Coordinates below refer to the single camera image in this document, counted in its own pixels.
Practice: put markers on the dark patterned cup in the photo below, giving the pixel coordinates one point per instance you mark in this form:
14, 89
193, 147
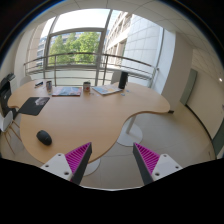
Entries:
49, 86

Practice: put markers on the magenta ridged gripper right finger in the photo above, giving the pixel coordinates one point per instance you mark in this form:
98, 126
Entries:
153, 166

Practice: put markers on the white chair behind table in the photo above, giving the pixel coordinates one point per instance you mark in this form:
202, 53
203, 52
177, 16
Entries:
25, 80

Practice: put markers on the black mouse pad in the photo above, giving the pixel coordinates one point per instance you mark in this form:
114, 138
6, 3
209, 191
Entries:
33, 105

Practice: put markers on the metal balcony railing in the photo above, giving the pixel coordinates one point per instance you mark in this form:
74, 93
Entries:
73, 68

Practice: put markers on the black computer mouse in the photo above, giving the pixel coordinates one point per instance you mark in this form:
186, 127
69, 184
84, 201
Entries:
44, 137

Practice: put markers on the white red mug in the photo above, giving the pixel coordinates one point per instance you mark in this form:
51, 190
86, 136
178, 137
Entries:
86, 86

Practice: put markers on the black speaker box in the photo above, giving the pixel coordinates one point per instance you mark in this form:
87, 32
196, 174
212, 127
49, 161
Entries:
123, 80

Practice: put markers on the grey green door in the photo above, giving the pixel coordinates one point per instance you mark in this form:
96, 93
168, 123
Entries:
189, 86

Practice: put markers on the colourful magazine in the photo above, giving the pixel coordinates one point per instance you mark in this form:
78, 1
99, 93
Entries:
67, 91

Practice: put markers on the white chair wooden legs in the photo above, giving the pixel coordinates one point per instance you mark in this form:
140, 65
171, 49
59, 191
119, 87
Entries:
6, 125

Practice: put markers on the white table pedestal base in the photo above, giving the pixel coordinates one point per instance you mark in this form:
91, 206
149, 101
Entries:
130, 133

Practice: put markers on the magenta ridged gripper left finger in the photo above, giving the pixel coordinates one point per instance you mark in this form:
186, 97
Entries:
70, 166

